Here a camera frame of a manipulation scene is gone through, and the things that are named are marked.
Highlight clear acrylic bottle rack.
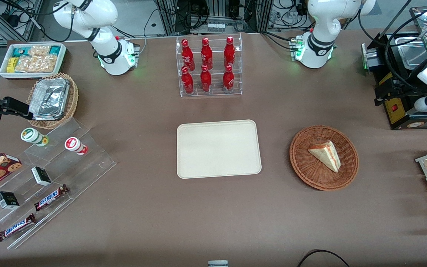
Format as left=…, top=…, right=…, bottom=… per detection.
left=176, top=33, right=243, bottom=98

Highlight black control box yellow panel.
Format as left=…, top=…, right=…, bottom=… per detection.
left=361, top=32, right=427, bottom=130

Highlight aluminium frame structure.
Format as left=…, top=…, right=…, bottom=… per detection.
left=153, top=0, right=273, bottom=36

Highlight triangular sandwich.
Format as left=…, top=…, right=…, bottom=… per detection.
left=307, top=140, right=341, bottom=173

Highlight Snickers chocolate bar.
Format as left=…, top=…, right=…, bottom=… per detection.
left=0, top=213, right=37, bottom=242
left=34, top=184, right=69, bottom=212

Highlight round brown wicker basket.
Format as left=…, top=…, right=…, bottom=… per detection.
left=289, top=125, right=359, bottom=191

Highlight clear bag of crackers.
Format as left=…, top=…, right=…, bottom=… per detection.
left=27, top=45, right=51, bottom=57
left=15, top=55, right=57, bottom=73

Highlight light tan wicker basket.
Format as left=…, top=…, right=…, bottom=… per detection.
left=26, top=72, right=79, bottom=130

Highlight red cola bottle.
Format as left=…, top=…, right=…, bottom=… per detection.
left=224, top=36, right=236, bottom=68
left=201, top=37, right=213, bottom=70
left=223, top=64, right=235, bottom=91
left=181, top=39, right=195, bottom=71
left=200, top=64, right=212, bottom=92
left=181, top=66, right=194, bottom=94

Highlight green lid yogurt cup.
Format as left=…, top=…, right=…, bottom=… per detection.
left=20, top=128, right=49, bottom=146

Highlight silver foil packets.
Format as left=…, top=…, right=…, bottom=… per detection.
left=29, top=78, right=70, bottom=120

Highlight clear acrylic stepped shelf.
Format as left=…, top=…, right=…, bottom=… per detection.
left=0, top=118, right=117, bottom=250

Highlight red lid yogurt cup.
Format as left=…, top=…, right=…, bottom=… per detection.
left=64, top=137, right=88, bottom=155

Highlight black cable bundle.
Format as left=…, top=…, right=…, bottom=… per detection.
left=358, top=0, right=427, bottom=93

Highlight beige plastic serving tray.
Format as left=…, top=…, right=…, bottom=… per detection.
left=176, top=119, right=262, bottom=179

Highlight small black box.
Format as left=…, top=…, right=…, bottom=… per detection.
left=31, top=167, right=52, bottom=187
left=0, top=191, right=20, bottom=210

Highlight white rectangular snack bin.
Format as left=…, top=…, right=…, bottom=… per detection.
left=0, top=43, right=67, bottom=79

